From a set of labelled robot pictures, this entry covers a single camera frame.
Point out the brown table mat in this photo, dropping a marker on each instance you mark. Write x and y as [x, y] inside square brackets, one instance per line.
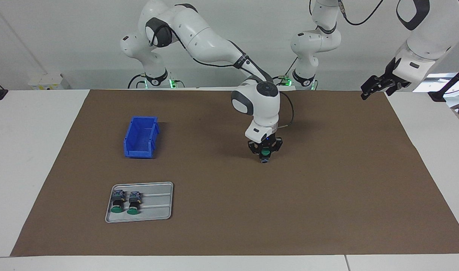
[289, 207]

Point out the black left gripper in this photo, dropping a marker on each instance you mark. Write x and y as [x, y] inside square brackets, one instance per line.
[395, 84]

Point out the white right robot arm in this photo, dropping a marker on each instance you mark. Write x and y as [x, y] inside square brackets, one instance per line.
[206, 34]

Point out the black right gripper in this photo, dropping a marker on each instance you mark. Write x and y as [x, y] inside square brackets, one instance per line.
[266, 141]

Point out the green push button switch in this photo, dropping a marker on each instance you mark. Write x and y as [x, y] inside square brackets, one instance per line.
[265, 153]
[118, 203]
[134, 205]

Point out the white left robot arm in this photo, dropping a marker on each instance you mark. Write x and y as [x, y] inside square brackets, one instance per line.
[316, 41]

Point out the white cardboard box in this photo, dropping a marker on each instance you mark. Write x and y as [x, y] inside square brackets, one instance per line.
[44, 81]

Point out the blue plastic storage bin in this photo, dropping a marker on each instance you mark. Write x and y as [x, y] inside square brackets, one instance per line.
[141, 137]

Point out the grey metal tray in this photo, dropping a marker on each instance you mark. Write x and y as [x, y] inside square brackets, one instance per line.
[157, 207]

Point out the black camera stand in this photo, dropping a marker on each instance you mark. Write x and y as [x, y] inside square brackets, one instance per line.
[438, 96]

